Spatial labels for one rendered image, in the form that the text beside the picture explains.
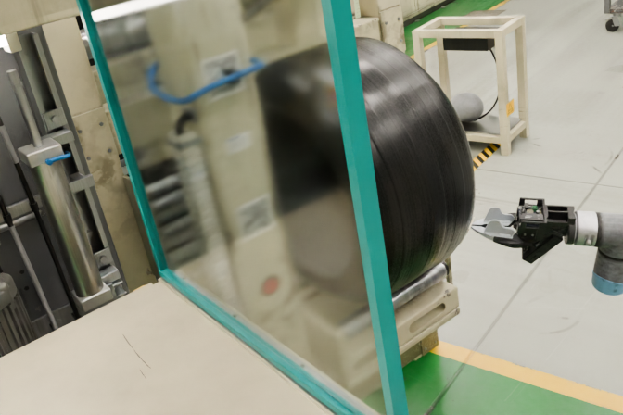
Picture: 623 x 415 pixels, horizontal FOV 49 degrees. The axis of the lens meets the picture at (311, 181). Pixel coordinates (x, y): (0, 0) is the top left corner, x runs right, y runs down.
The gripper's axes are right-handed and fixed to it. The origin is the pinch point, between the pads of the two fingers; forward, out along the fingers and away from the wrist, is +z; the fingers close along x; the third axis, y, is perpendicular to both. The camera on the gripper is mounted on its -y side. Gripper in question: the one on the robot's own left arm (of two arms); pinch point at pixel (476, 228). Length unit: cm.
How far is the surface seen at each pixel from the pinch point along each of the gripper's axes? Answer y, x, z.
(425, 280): -12.4, 6.2, 10.6
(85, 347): 38, 59, 56
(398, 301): -11.2, 13.5, 16.4
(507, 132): -171, -226, -30
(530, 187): -169, -178, -41
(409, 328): -16.7, 16.8, 13.7
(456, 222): 10.2, 7.5, 4.7
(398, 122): 32.6, 2.6, 16.9
